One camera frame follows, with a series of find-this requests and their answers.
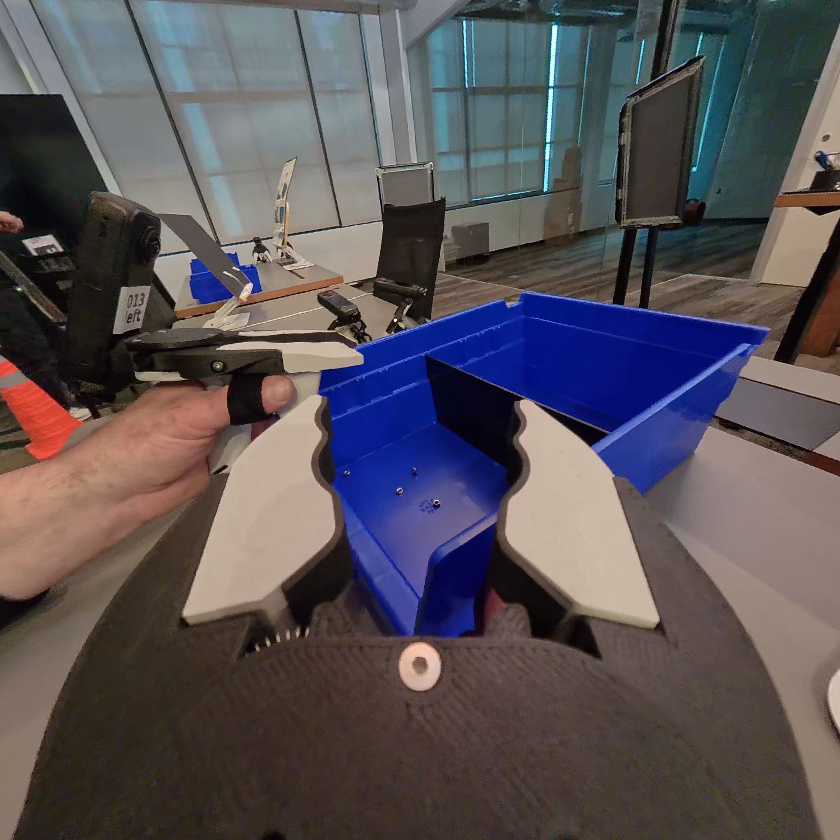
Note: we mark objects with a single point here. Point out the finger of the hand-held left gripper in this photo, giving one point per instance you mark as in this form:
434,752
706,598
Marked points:
325,359
256,337

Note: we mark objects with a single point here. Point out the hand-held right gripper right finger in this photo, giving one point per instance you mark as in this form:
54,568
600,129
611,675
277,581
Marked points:
577,525

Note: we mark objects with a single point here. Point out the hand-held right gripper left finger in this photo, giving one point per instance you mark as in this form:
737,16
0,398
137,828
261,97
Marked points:
262,525

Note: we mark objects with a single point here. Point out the blue plastic bin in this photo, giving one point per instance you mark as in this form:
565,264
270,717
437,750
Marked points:
590,367

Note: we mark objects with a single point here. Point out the person's left forearm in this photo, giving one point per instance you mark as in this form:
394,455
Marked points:
59,518

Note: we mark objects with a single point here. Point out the wood-edged desk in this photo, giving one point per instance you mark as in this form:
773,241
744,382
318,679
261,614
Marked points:
289,279

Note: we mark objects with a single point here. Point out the person's left hand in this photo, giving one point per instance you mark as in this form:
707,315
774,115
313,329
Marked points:
177,439

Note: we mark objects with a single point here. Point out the white board stand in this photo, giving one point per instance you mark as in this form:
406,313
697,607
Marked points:
226,316

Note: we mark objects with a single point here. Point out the blue storage bin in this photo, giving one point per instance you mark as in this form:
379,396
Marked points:
210,279

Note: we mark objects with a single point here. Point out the black monitor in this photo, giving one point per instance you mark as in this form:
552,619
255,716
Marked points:
46,164

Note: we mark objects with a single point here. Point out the instruction board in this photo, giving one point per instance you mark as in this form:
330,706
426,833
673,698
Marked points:
284,203

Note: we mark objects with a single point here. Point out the black mesh office chair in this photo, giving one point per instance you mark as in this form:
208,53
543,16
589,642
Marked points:
410,243

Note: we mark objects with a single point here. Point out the black bin divider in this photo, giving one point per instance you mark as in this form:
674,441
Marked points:
466,400

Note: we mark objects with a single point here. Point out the orange traffic cone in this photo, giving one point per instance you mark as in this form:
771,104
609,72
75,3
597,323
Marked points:
39,413

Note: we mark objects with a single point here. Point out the grey cabinet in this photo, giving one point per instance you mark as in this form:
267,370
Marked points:
470,240

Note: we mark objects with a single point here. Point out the cardboard boxes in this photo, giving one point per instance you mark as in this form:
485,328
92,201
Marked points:
563,203

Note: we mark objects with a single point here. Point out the white round object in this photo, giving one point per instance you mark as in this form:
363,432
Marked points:
835,702

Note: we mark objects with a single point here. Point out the red bag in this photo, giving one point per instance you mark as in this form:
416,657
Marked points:
694,213

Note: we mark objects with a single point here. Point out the black framed display stand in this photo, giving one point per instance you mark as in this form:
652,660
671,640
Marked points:
659,151

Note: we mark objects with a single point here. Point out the black action camera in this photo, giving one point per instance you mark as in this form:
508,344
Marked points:
397,292
338,308

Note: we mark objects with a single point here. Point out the silver sign frame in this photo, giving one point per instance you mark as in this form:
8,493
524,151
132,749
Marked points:
407,184

